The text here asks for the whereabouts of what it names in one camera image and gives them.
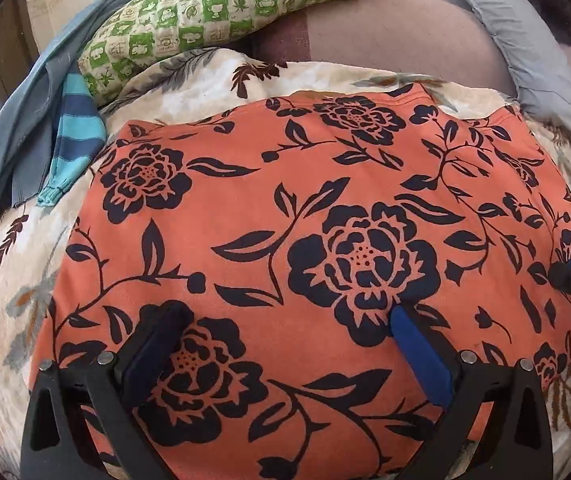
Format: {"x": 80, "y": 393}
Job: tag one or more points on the leaf print blanket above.
{"x": 10, "y": 280}

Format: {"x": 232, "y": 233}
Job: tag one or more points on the green checkered pillow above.
{"x": 190, "y": 20}

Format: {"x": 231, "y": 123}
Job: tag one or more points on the teal striped garment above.
{"x": 75, "y": 130}

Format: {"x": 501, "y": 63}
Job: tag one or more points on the orange floral shirt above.
{"x": 265, "y": 185}

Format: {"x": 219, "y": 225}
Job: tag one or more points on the grey pillow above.
{"x": 530, "y": 60}

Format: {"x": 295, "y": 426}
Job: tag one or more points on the blue-grey garment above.
{"x": 20, "y": 125}

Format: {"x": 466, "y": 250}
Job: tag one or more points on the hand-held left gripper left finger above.
{"x": 150, "y": 355}

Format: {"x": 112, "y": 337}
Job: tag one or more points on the pink mattress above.
{"x": 390, "y": 35}

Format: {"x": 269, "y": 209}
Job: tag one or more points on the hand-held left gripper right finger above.
{"x": 420, "y": 355}

